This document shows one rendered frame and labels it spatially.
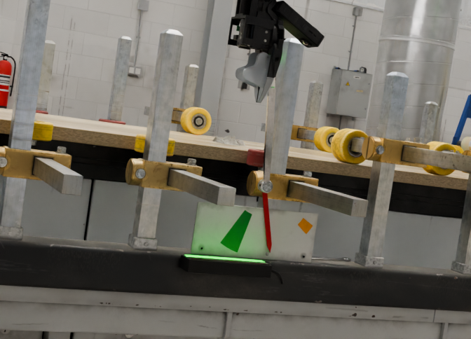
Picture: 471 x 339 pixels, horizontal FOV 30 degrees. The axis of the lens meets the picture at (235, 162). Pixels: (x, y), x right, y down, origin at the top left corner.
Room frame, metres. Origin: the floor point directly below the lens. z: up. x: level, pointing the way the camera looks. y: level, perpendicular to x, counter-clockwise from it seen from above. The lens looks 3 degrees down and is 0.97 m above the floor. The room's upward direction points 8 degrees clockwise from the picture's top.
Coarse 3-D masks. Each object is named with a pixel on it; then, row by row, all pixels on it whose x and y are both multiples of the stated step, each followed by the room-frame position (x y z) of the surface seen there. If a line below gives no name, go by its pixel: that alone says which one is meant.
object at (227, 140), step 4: (216, 136) 2.15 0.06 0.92; (228, 136) 2.14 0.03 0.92; (212, 140) 2.15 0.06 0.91; (216, 140) 2.13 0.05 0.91; (220, 140) 2.12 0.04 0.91; (224, 140) 2.13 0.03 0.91; (228, 140) 2.12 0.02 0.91; (232, 140) 2.11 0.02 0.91; (236, 140) 2.15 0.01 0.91; (240, 140) 2.14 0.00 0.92; (232, 144) 2.10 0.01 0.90; (236, 144) 2.10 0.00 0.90; (240, 144) 2.13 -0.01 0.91; (244, 144) 2.13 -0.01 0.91
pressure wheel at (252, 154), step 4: (252, 148) 1.89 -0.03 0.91; (248, 152) 1.87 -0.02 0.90; (252, 152) 1.86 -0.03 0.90; (256, 152) 1.85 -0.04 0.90; (260, 152) 1.85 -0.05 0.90; (248, 156) 1.87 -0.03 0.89; (252, 156) 1.86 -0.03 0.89; (256, 156) 1.85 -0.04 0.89; (260, 156) 1.85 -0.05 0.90; (248, 160) 1.87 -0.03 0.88; (252, 160) 1.86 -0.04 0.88; (256, 160) 1.85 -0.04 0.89; (260, 160) 1.85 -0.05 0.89; (248, 164) 1.87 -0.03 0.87; (252, 164) 1.86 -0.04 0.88; (256, 164) 1.85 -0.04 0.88; (260, 164) 1.85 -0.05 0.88; (260, 168) 1.88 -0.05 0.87
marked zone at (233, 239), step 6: (240, 216) 1.70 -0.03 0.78; (246, 216) 1.70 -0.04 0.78; (240, 222) 1.70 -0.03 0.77; (246, 222) 1.70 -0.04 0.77; (234, 228) 1.69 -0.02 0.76; (240, 228) 1.70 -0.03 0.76; (246, 228) 1.70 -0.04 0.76; (228, 234) 1.69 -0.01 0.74; (234, 234) 1.69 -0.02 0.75; (240, 234) 1.70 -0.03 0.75; (222, 240) 1.68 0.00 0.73; (228, 240) 1.69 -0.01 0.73; (234, 240) 1.69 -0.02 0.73; (240, 240) 1.70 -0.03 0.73; (228, 246) 1.69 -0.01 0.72; (234, 246) 1.69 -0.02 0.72
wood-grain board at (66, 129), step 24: (0, 120) 1.71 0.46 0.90; (48, 120) 1.98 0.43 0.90; (72, 120) 2.22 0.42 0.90; (96, 144) 1.78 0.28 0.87; (120, 144) 1.80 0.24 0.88; (192, 144) 1.86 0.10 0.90; (216, 144) 2.01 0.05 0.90; (288, 168) 1.95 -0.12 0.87; (312, 168) 1.97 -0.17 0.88; (336, 168) 2.00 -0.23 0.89; (360, 168) 2.02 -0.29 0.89; (408, 168) 2.31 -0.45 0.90
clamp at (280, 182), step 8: (248, 176) 1.75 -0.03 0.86; (256, 176) 1.71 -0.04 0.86; (272, 176) 1.72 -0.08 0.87; (280, 176) 1.72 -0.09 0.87; (288, 176) 1.73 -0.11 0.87; (296, 176) 1.75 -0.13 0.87; (248, 184) 1.74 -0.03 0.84; (256, 184) 1.71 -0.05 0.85; (280, 184) 1.73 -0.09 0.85; (288, 184) 1.73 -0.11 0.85; (312, 184) 1.75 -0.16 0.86; (248, 192) 1.74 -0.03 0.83; (256, 192) 1.71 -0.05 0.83; (272, 192) 1.72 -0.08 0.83; (280, 192) 1.73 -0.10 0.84; (288, 200) 1.73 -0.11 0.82; (296, 200) 1.74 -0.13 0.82
